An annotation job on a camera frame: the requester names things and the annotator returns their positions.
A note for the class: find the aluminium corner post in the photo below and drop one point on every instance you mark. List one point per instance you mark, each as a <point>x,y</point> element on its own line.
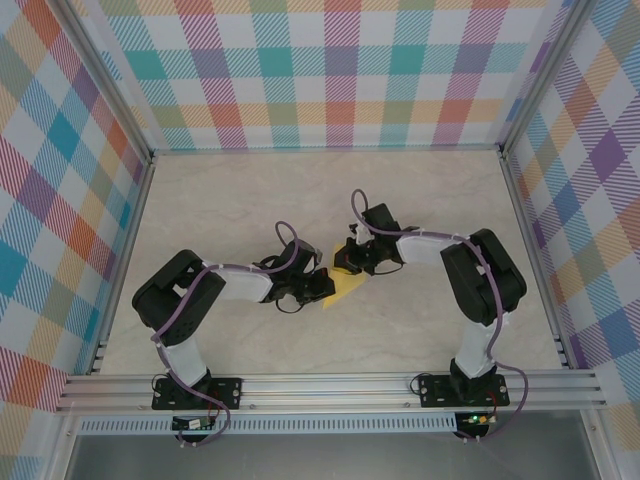
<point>107,80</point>
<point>542,75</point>

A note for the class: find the grey metal panel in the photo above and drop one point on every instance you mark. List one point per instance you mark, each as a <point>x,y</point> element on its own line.
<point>325,457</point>

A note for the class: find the thin aluminium cross rail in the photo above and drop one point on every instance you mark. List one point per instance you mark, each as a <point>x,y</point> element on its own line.
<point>325,149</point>

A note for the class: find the yellow cloth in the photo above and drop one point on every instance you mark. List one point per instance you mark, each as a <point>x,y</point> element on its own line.
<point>345,290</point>

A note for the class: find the wide aluminium frame rail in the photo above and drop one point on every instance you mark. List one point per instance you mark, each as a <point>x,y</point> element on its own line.
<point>325,390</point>

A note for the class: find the left aluminium corner post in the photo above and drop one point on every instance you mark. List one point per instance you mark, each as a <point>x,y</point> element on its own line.
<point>107,80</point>

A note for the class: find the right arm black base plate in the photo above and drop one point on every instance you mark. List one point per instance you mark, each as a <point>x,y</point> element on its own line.
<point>435,392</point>

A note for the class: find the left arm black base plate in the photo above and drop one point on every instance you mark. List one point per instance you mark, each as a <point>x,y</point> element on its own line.
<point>227,392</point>

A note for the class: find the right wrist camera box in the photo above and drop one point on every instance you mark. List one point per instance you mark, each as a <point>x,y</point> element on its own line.
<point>361,234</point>

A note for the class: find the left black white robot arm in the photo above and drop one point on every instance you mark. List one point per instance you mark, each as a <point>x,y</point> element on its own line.
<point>155,300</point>

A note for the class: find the right aluminium corner post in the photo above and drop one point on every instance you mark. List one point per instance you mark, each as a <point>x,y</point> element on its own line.
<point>542,75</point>

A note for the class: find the left aluminium side rail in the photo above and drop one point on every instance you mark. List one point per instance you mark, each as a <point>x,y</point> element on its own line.
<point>124,265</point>

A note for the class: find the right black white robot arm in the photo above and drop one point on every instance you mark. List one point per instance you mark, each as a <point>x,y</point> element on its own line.
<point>465,285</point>

